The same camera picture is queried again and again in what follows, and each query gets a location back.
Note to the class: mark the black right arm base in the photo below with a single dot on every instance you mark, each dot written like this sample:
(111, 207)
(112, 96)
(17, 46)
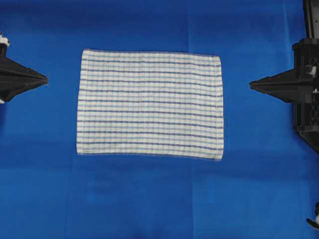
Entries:
(306, 52)

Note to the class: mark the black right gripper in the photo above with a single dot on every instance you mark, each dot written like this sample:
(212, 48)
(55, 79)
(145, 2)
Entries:
(307, 78)

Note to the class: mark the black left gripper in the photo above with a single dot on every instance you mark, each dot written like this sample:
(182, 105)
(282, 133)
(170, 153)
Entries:
(12, 68)

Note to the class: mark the white blue striped towel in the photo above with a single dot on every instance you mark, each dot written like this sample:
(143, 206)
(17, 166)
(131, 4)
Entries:
(150, 102)

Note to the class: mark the blue table cloth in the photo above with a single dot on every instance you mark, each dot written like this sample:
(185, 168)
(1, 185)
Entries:
(265, 186)

